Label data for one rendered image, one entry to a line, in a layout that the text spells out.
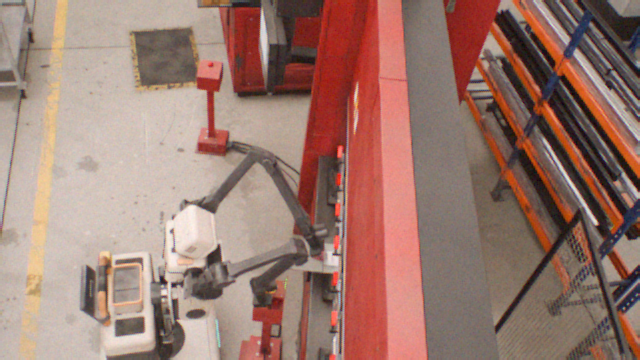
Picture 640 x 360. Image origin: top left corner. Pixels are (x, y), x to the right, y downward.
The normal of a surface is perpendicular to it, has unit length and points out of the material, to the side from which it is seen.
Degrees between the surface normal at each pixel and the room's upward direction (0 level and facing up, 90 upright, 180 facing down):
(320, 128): 90
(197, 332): 0
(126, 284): 0
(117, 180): 0
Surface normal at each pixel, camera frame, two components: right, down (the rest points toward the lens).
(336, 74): -0.05, 0.75
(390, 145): 0.11, -0.65
